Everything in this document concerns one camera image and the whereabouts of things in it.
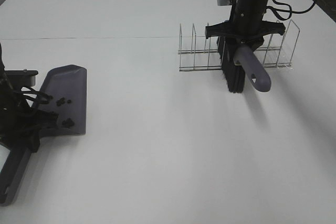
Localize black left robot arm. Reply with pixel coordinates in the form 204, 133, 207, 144
1, 61, 58, 153

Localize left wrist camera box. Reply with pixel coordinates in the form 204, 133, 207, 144
5, 69, 38, 87

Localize pile of coffee beans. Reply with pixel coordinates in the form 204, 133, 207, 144
48, 97, 75, 129

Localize metal wire rack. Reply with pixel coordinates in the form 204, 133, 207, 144
177, 19, 301, 72

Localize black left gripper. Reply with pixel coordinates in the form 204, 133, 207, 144
1, 109, 58, 153

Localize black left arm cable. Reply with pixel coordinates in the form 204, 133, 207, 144
15, 86, 52, 109

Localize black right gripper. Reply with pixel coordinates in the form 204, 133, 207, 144
205, 20, 286, 51

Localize purple plastic dustpan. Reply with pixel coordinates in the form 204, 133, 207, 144
1, 65, 87, 206

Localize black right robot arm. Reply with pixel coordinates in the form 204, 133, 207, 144
205, 0, 317, 51

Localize purple brush black bristles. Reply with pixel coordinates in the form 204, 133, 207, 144
217, 36, 271, 93

